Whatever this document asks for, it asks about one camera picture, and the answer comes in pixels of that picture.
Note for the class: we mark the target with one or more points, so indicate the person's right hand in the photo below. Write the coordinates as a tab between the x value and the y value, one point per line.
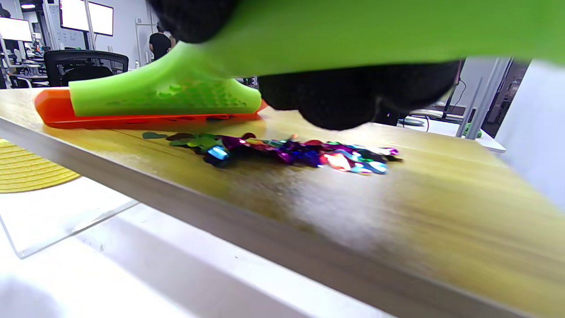
344	97

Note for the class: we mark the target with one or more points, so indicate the pile of colourful sequins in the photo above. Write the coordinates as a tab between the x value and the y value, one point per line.
287	154

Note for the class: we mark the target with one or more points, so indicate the green orange scraper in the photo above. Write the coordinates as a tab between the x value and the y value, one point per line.
176	92

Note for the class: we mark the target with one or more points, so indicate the yellow fabric basket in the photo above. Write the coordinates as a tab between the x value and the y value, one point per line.
26	172

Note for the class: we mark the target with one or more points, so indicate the bright monitor screen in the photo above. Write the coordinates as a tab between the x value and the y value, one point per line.
73	15
101	20
15	28

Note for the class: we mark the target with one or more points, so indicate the black office chair with armrests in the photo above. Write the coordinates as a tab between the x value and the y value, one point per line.
88	59

